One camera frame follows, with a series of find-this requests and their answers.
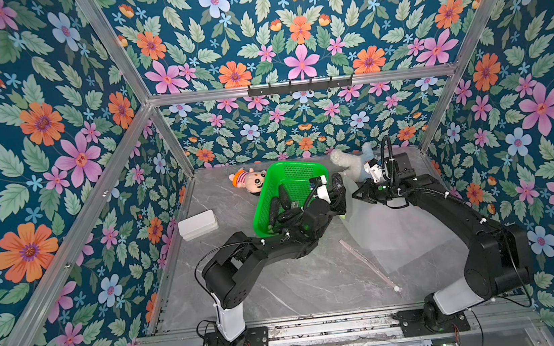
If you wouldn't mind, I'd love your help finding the green plastic basket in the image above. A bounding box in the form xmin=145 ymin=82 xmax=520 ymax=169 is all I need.
xmin=253 ymin=161 xmax=330 ymax=238

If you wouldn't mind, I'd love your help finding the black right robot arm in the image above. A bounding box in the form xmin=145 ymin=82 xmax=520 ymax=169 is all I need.
xmin=352 ymin=153 xmax=534 ymax=327

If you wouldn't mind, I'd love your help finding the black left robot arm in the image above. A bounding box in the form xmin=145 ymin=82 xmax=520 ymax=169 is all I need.
xmin=201 ymin=173 xmax=347 ymax=345

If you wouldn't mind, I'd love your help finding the dark eggplant upper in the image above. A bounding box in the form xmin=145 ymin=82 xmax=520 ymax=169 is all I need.
xmin=278 ymin=184 xmax=292 ymax=211

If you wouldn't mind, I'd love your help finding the dark eggplant left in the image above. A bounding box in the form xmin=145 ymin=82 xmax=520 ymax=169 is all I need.
xmin=268 ymin=197 xmax=282 ymax=227

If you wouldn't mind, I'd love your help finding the clear zip-top bag pink zipper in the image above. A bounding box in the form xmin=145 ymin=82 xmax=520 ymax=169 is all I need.
xmin=339 ymin=240 xmax=402 ymax=293

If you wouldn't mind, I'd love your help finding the white teddy bear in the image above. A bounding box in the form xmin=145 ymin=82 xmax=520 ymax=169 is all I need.
xmin=329 ymin=142 xmax=378 ymax=183

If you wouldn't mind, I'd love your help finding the cartoon doll head toy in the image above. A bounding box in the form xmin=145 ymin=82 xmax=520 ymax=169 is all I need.
xmin=229 ymin=168 xmax=267 ymax=195

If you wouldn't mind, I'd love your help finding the white plastic box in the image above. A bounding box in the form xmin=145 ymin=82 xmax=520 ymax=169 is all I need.
xmin=178 ymin=210 xmax=219 ymax=242

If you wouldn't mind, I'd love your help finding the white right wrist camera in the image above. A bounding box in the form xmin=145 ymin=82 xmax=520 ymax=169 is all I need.
xmin=364 ymin=159 xmax=385 ymax=184

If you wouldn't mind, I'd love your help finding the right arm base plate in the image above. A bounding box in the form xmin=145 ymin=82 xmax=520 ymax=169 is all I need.
xmin=394 ymin=306 xmax=471 ymax=337

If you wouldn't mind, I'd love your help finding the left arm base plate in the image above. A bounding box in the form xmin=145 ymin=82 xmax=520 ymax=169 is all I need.
xmin=203 ymin=326 xmax=269 ymax=346

